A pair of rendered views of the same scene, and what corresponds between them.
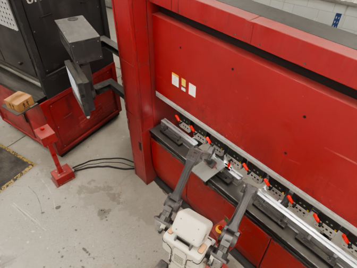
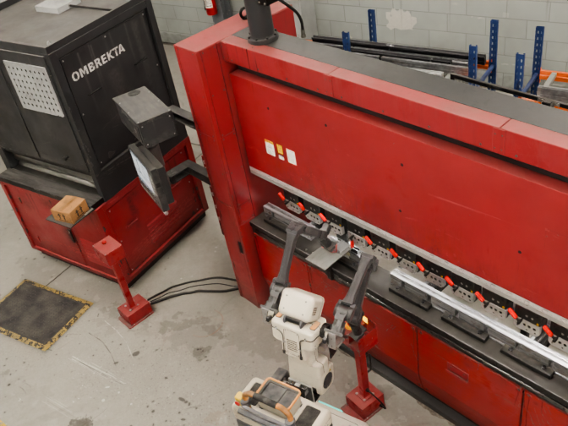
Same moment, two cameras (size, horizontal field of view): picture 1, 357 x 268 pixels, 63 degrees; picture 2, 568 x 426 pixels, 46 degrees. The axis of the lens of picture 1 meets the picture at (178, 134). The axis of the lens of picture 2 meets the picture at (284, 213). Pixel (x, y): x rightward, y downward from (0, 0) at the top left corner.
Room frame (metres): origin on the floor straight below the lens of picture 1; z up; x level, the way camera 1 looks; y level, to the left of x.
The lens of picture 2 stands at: (-1.67, -0.35, 3.93)
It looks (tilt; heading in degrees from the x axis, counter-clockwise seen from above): 37 degrees down; 6
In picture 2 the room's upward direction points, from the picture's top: 11 degrees counter-clockwise
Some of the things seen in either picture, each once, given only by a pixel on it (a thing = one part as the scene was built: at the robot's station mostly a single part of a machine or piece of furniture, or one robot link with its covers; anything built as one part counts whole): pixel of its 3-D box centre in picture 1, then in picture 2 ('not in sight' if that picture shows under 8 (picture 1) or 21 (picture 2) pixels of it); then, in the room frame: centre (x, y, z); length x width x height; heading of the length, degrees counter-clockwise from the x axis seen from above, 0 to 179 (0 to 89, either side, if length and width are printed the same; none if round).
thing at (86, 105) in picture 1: (81, 86); (152, 175); (2.29, 0.91, 1.42); 0.45 x 0.12 x 0.36; 30
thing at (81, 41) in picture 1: (86, 72); (156, 155); (2.37, 0.86, 1.53); 0.51 x 0.25 x 0.85; 30
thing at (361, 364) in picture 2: not in sight; (361, 368); (1.19, -0.38, 0.39); 0.05 x 0.05 x 0.54; 36
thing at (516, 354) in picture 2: not in sight; (527, 361); (0.72, -1.28, 0.89); 0.30 x 0.05 x 0.03; 43
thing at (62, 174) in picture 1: (53, 155); (121, 281); (2.35, 1.46, 0.41); 0.25 x 0.20 x 0.83; 133
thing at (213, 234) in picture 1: (224, 234); (357, 331); (1.19, -0.38, 0.75); 0.20 x 0.16 x 0.18; 36
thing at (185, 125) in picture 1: (187, 121); (296, 199); (2.10, -0.08, 1.18); 0.15 x 0.09 x 0.17; 43
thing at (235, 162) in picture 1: (237, 156); (360, 231); (1.66, -0.49, 1.18); 0.15 x 0.09 x 0.17; 43
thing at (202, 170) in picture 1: (207, 168); (328, 253); (1.69, -0.26, 1.00); 0.26 x 0.18 x 0.01; 133
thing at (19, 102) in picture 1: (17, 100); (67, 209); (2.56, 1.75, 1.04); 0.30 x 0.26 x 0.12; 56
